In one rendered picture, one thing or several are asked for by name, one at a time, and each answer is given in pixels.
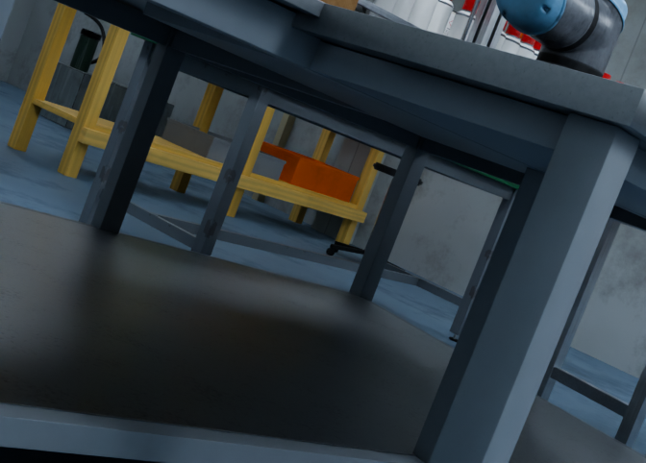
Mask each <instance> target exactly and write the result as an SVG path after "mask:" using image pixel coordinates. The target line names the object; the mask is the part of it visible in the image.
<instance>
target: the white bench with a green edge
mask: <svg viewBox="0 0 646 463"><path fill-rule="evenodd" d="M131 35H132V36H135V37H139V38H141V39H143V40H145V41H144V44H143V46H142V49H141V52H140V54H139V57H138V60H137V64H136V67H135V70H134V72H133V75H132V78H131V81H130V82H129V85H128V88H127V91H126V93H125V96H124V99H123V101H122V104H121V107H120V110H119V112H118V115H117V117H116V119H115V122H114V125H113V128H112V132H111V135H110V138H109V140H108V143H107V146H106V148H105V151H104V154H103V156H102V158H101V161H100V164H99V166H98V169H97V172H96V175H95V177H94V180H93V183H92V186H91V188H90V191H89V193H88V195H87V200H86V203H85V205H84V208H83V211H82V213H81V216H80V219H79V222H83V223H87V224H91V221H92V218H93V216H94V213H95V210H96V209H97V206H98V203H99V200H100V198H101V195H102V192H103V190H104V187H105V184H106V181H107V179H108V176H109V174H110V172H111V169H112V164H113V162H114V159H115V156H116V154H117V151H118V148H119V145H120V143H121V140H122V137H123V135H124V133H125V130H126V127H127V125H128V122H129V119H130V117H131V114H132V111H133V108H134V106H135V103H136V100H137V96H138V94H139V91H140V89H141V86H142V83H143V81H144V78H145V75H146V72H147V70H148V67H149V64H150V62H151V59H152V57H153V54H154V52H155V49H156V46H157V44H158V43H157V42H155V41H152V40H150V39H147V38H145V37H141V36H139V35H136V34H134V33H131ZM179 71H181V72H183V73H186V74H187V75H190V76H192V77H195V78H197V79H200V80H202V81H205V82H207V83H210V84H213V85H217V86H219V87H222V88H224V89H227V90H229V91H232V92H233V93H236V94H238V95H241V96H243V97H246V98H248V100H247V103H246V105H245V108H244V111H243V113H242V115H241V118H240V120H239V123H238V126H237V128H236V132H235V135H234V138H233V140H232V143H231V146H230V148H229V151H228V154H227V156H226V158H225V161H224V163H223V166H222V169H221V171H220V174H219V177H218V179H217V182H216V185H215V187H214V190H213V192H212V195H211V198H210V201H209V204H208V206H207V209H206V212H205V214H204V217H203V220H202V222H201V224H198V223H194V222H190V221H186V220H182V219H178V218H174V217H170V216H166V215H162V214H158V213H155V212H151V211H149V210H147V209H145V208H143V207H141V206H139V205H137V204H135V203H133V202H130V204H129V206H128V209H127V213H129V214H130V215H132V216H134V217H135V218H137V219H138V220H140V221H142V222H144V223H146V224H148V225H149V226H151V227H153V228H155V229H157V230H159V231H160V232H163V233H165V234H167V235H169V236H170V237H172V238H174V239H176V240H178V241H179V242H181V243H183V244H185V245H187V246H188V247H189V248H191V251H193V252H196V253H200V254H204V255H208V256H210V255H211V253H212V250H213V247H214V245H215V242H216V240H221V241H225V242H229V243H233V244H237V245H241V246H245V247H250V248H254V249H258V250H263V251H267V252H270V253H275V254H279V255H283V256H291V257H295V258H300V259H303V260H307V261H312V262H316V263H320V264H325V265H329V266H333V267H337V268H341V269H345V270H350V271H354V272H357V271H358V269H359V266H360V263H359V262H355V261H352V260H347V259H343V258H339V257H335V256H328V255H324V254H320V253H317V252H313V251H308V250H304V249H300V248H296V247H292V246H288V245H285V244H281V243H277V242H273V241H268V240H264V239H260V238H256V237H253V236H249V235H245V234H241V233H237V232H233V231H225V230H221V227H222V225H223V222H224V219H225V217H226V214H227V211H228V209H229V206H230V203H231V201H232V199H233V197H234V194H235V191H236V187H237V184H238V182H239V179H240V176H241V174H242V171H243V168H244V166H245V163H246V161H247V159H248V156H249V154H250V151H251V148H252V146H253V143H254V140H255V138H256V135H257V133H258V130H259V127H260V125H261V121H262V119H263V116H264V113H265V111H266V108H267V107H270V108H272V109H275V110H279V111H281V112H284V113H286V114H289V115H291V116H294V117H296V118H299V119H302V120H304V121H307V122H309V123H312V124H313V125H316V126H318V127H321V128H323V129H326V130H328V131H331V132H333V133H336V134H340V135H342V136H345V137H347V138H350V139H352V140H355V141H357V142H359V143H361V144H364V145H366V146H369V147H371V148H374V149H376V150H379V151H381V152H384V153H387V154H389V155H392V156H394V157H396V158H402V155H403V154H404V151H405V148H406V146H407V145H406V144H404V143H401V142H399V141H396V140H394V139H392V138H389V137H387V136H384V135H382V134H378V133H375V132H373V131H371V130H368V129H366V128H364V127H362V126H359V125H357V124H354V123H352V122H350V121H347V120H345V119H342V118H340V117H337V116H335V115H333V114H330V113H328V112H326V111H324V110H320V109H317V108H315V107H313V106H310V105H308V104H305V103H303V102H300V101H298V100H295V99H293V98H291V97H288V96H286V95H284V94H282V93H279V92H277V91H274V90H272V89H270V88H267V87H265V86H262V85H258V84H256V83H253V82H251V81H249V80H246V79H244V78H241V77H239V76H237V75H235V74H232V73H230V72H228V71H225V70H223V69H220V68H218V67H215V66H213V65H210V64H208V63H206V62H203V61H199V60H197V59H195V58H193V57H190V56H188V55H186V54H185V56H184V59H183V61H182V64H181V67H180V69H179ZM424 168H426V169H428V170H431V171H433V172H436V173H438V174H440V175H443V176H446V177H448V178H451V179H453V180H456V181H459V182H461V183H466V184H468V185H471V186H473V187H476V188H479V189H481V190H483V191H486V192H488V193H491V194H494V195H496V196H499V197H501V198H503V199H502V202H501V204H500V206H499V208H498V211H497V213H496V216H495V218H494V221H493V223H492V226H491V228H490V231H489V233H488V236H487V238H486V241H485V243H484V246H483V248H482V251H481V253H480V256H479V258H478V261H477V263H476V266H475V268H474V271H473V273H472V276H471V278H470V281H469V283H468V285H467V287H466V290H465V292H464V295H463V297H460V296H458V295H455V294H453V293H451V292H449V291H447V290H445V289H443V288H441V287H438V286H436V285H434V284H432V283H430V282H428V281H426V280H422V279H420V278H418V277H417V276H415V275H413V274H411V273H409V272H406V271H404V270H402V269H400V268H398V267H396V266H394V265H391V264H389V263H386V266H385V269H384V271H383V274H382V278H383V279H387V280H395V281H399V282H403V283H407V284H411V285H416V286H418V287H420V288H422V289H424V290H426V291H428V292H431V293H433V294H435V295H437V296H438V297H440V298H442V299H444V300H446V301H448V302H450V303H453V304H455V305H458V306H459V309H458V311H457V314H456V316H455V319H454V321H453V324H452V326H451V328H450V331H451V332H452V333H454V334H455V335H454V337H451V336H450V337H449V339H450V340H452V341H455V342H458V339H456V336H457V335H460V333H461V331H462V328H463V326H464V323H465V321H466V318H467V316H468V313H469V311H470V308H471V306H472V304H473V302H474V299H475V297H476V294H477V292H478V289H479V287H480V284H481V282H482V279H483V277H484V274H485V270H486V268H487V265H488V263H489V261H490V259H491V256H492V254H493V251H494V249H495V246H496V244H497V241H498V239H499V236H500V234H501V231H502V229H503V227H504V225H505V222H506V220H507V217H508V215H509V211H510V208H511V206H512V203H513V201H514V198H515V196H516V193H517V191H518V189H519V186H520V185H518V184H515V183H510V182H507V181H505V180H502V179H499V178H496V177H493V176H491V175H488V174H486V173H483V172H481V171H478V170H475V169H472V168H469V167H467V166H464V165H461V164H458V163H455V162H453V161H450V160H448V159H445V158H441V157H438V156H435V155H432V154H429V157H428V159H427V162H426V165H425V167H424ZM194 234H196V235H194Z"/></svg>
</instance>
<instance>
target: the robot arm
mask: <svg viewBox="0 0 646 463"><path fill-rule="evenodd" d="M367 1H369V2H371V3H373V4H374V1H375V0H367ZM496 3H497V7H498V9H499V11H500V13H501V15H502V16H503V17H504V18H505V19H506V20H507V22H509V24H510V25H511V26H512V27H513V28H515V29H516V30H517V31H519V32H521V33H523V34H525V35H528V36H529V37H531V38H533V39H534V40H536V41H538V42H539V43H541V44H542V45H541V47H540V50H539V52H538V55H537V58H536V59H537V60H538V61H544V62H548V63H550V64H554V65H558V66H562V67H565V68H569V69H573V70H577V71H580V72H583V73H587V74H590V75H594V76H598V77H602V78H603V75H604V73H605V70H606V68H607V65H608V63H609V59H610V56H611V54H612V51H613V49H614V46H615V44H616V41H617V39H618V37H619V35H620V34H621V32H622V31H623V29H624V25H625V19H626V16H627V13H628V8H627V4H626V2H625V1H624V0H496Z"/></svg>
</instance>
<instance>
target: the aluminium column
mask: <svg viewBox="0 0 646 463"><path fill-rule="evenodd" d="M506 21H507V20H506V19H505V18H504V17H503V16H502V15H501V13H500V11H499V9H498V7H497V3H496V0H483V1H482V3H481V5H480V7H479V10H478V13H477V15H476V18H475V20H474V23H473V25H472V28H471V30H470V33H469V35H468V38H467V40H466V41H469V42H473V43H476V44H480V45H483V46H486V47H490V48H494V49H495V48H496V45H497V43H498V40H499V38H500V35H501V33H502V31H503V29H504V26H505V24H506Z"/></svg>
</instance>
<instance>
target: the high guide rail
mask: <svg viewBox="0 0 646 463"><path fill-rule="evenodd" d="M358 5H360V6H362V7H364V8H366V9H368V10H370V11H372V12H374V13H375V14H377V15H379V16H381V17H383V18H385V19H387V20H390V21H394V22H397V23H401V24H405V25H409V26H411V27H415V28H419V27H417V26H415V25H413V24H411V23H409V22H408V21H406V20H404V19H402V18H400V17H398V16H397V15H395V14H393V13H391V12H388V11H386V10H384V9H382V8H380V7H378V6H376V5H375V4H373V3H371V2H369V1H367V0H359V2H358ZM419 29H420V28H419Z"/></svg>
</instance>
